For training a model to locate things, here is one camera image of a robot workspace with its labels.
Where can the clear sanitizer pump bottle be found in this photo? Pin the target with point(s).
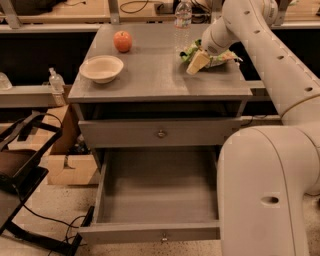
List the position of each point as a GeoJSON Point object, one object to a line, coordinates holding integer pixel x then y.
{"type": "Point", "coordinates": [57, 87]}

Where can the red apple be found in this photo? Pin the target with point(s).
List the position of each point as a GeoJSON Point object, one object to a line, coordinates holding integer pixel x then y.
{"type": "Point", "coordinates": [122, 41]}

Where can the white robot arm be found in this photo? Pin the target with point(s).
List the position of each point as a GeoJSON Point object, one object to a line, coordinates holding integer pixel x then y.
{"type": "Point", "coordinates": [264, 172]}

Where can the grey wooden drawer cabinet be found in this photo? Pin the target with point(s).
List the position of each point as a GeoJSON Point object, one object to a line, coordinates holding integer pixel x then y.
{"type": "Point", "coordinates": [154, 84]}

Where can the clear plastic water bottle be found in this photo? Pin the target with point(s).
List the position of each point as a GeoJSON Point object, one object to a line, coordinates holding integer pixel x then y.
{"type": "Point", "coordinates": [182, 24]}

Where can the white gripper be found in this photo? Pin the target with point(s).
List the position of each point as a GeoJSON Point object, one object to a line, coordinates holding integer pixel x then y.
{"type": "Point", "coordinates": [211, 45]}

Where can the grey middle drawer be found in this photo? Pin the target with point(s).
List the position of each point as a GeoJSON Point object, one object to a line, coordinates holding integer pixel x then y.
{"type": "Point", "coordinates": [157, 132]}

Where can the cardboard box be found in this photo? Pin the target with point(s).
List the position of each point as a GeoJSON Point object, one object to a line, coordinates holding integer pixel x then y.
{"type": "Point", "coordinates": [67, 161]}

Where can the grey open bottom drawer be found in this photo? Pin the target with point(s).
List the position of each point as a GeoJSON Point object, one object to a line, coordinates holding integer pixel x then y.
{"type": "Point", "coordinates": [155, 195]}

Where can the cream paper bowl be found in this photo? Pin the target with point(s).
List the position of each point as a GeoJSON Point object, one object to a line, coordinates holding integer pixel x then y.
{"type": "Point", "coordinates": [101, 69]}

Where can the wooden workbench with rails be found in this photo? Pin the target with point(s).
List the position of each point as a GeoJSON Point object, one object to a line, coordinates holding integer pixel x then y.
{"type": "Point", "coordinates": [88, 15]}

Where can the black cart frame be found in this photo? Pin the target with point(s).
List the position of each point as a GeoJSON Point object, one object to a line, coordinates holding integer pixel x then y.
{"type": "Point", "coordinates": [20, 175]}

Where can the green rice chip bag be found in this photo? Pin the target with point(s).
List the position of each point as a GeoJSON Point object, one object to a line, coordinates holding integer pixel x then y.
{"type": "Point", "coordinates": [188, 53]}

